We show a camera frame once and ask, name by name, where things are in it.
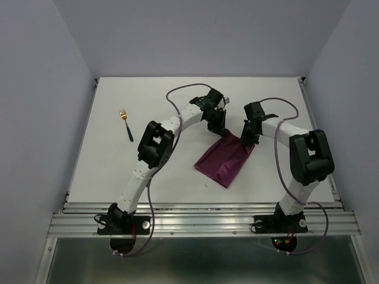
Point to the purple cloth napkin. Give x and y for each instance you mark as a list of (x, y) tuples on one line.
[(224, 159)]

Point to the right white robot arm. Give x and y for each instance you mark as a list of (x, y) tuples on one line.
[(311, 162)]

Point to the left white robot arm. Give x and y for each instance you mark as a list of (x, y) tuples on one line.
[(156, 147)]

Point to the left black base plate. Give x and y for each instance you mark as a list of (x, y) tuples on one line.
[(139, 225)]

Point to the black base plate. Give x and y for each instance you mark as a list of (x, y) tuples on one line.
[(139, 225), (270, 224)]

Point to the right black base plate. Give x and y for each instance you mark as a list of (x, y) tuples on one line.
[(270, 224)]

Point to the gold fork dark handle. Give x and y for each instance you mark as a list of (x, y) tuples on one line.
[(123, 116)]

